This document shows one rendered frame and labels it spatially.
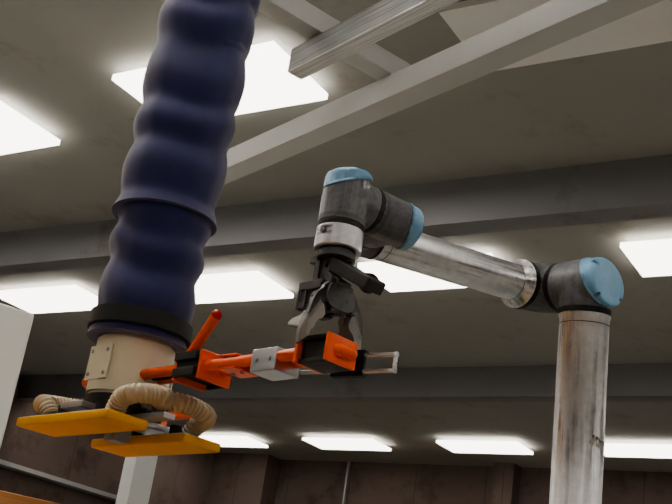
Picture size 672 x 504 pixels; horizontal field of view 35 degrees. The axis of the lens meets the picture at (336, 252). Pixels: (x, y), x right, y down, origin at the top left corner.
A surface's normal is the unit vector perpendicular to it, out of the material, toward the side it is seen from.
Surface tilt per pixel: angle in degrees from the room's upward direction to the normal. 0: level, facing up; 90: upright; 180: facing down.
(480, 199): 90
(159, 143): 73
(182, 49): 80
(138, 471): 90
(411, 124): 180
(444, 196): 90
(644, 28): 180
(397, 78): 90
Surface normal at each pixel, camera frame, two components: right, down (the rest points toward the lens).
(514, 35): -0.75, -0.33
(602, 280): 0.61, -0.26
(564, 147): -0.14, 0.92
